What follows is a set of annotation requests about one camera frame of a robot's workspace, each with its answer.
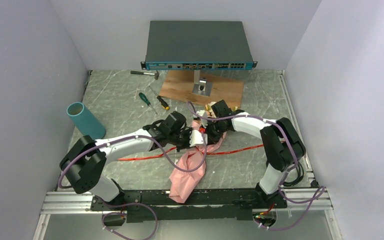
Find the red ribbon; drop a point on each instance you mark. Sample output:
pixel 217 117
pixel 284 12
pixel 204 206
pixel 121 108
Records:
pixel 210 154

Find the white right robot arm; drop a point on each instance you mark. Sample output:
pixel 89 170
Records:
pixel 282 145

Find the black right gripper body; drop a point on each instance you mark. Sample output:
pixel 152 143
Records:
pixel 214 131

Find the grey network switch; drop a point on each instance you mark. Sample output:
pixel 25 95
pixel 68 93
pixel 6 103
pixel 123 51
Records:
pixel 197 45

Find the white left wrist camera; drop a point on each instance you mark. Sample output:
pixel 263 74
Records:
pixel 197 138

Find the wooden board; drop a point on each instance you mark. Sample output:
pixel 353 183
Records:
pixel 178 85

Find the yellow black screwdriver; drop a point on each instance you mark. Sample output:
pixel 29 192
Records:
pixel 163 103

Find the metal stand bracket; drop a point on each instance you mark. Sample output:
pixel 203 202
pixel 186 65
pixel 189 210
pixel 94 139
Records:
pixel 201 85

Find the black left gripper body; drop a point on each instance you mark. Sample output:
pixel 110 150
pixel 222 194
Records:
pixel 181 139

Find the teal cylindrical vase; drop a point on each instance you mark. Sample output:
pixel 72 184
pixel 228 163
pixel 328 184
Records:
pixel 85 121

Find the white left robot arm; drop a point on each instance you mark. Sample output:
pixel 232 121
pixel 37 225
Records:
pixel 84 163

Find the small black hammer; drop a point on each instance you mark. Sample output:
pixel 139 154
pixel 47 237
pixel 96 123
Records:
pixel 155 75

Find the pink flower bouquet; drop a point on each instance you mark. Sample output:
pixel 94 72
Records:
pixel 193 164

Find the green handled screwdriver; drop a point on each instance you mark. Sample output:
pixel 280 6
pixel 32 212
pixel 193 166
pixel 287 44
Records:
pixel 144 98

